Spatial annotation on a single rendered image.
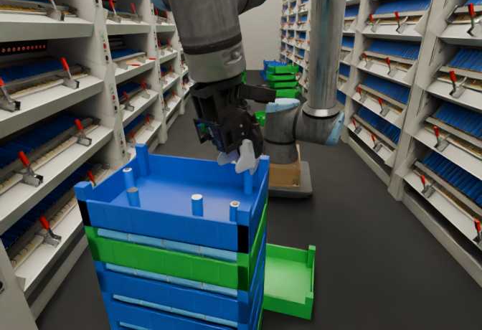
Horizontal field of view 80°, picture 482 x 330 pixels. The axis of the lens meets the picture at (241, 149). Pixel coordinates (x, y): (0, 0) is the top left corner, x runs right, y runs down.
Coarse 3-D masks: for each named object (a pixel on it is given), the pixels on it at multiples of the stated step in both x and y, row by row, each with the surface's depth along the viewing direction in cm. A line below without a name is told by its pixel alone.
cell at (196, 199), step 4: (192, 196) 47; (196, 196) 47; (200, 196) 47; (192, 200) 46; (196, 200) 46; (200, 200) 46; (192, 204) 47; (196, 204) 46; (200, 204) 46; (192, 208) 47; (196, 208) 46; (200, 208) 47; (192, 212) 47; (196, 212) 47; (200, 212) 47; (200, 216) 47
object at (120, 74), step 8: (136, 48) 169; (144, 48) 169; (152, 56) 171; (128, 64) 141; (144, 64) 153; (152, 64) 169; (120, 72) 124; (128, 72) 132; (136, 72) 144; (120, 80) 126
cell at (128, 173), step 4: (128, 168) 56; (124, 172) 55; (128, 172) 55; (132, 172) 56; (124, 176) 56; (128, 176) 56; (132, 176) 56; (124, 180) 56; (128, 180) 56; (132, 180) 56; (128, 184) 56; (132, 184) 57; (128, 188) 57
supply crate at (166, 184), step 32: (160, 160) 65; (192, 160) 63; (96, 192) 53; (160, 192) 60; (192, 192) 60; (224, 192) 60; (256, 192) 60; (96, 224) 50; (128, 224) 48; (160, 224) 46; (192, 224) 45; (224, 224) 43; (256, 224) 49
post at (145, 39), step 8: (120, 0) 159; (128, 0) 159; (136, 0) 159; (144, 0) 159; (136, 8) 161; (144, 8) 161; (152, 24) 167; (152, 32) 167; (128, 40) 168; (136, 40) 168; (144, 40) 168; (152, 40) 168; (152, 48) 169; (144, 72) 175; (152, 72) 175; (160, 72) 184; (152, 80) 177; (160, 88) 183; (152, 104) 183; (160, 104) 183; (160, 112) 185; (160, 128) 189; (160, 136) 191
